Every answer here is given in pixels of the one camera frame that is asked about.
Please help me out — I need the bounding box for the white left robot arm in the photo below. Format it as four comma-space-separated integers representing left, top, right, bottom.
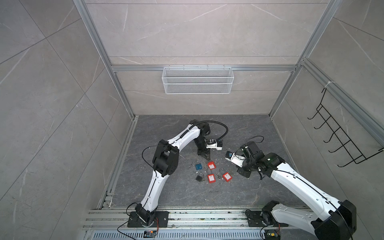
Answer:
119, 120, 229, 228

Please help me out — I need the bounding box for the small black padlock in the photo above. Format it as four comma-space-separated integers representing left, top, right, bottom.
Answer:
196, 173, 204, 182

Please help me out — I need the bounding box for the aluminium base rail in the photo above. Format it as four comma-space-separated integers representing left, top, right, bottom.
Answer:
81, 206, 313, 240

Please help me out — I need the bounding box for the black wire hook rack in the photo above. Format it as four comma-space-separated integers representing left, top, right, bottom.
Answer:
307, 88, 384, 168

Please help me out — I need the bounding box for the red padlock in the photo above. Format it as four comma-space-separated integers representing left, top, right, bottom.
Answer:
219, 168, 233, 182
207, 161, 216, 170
207, 169, 216, 184

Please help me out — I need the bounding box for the white wire mesh basket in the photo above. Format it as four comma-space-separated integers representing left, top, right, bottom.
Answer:
162, 67, 235, 95

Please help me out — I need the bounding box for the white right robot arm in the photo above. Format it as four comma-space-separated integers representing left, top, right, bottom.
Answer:
226, 140, 357, 240

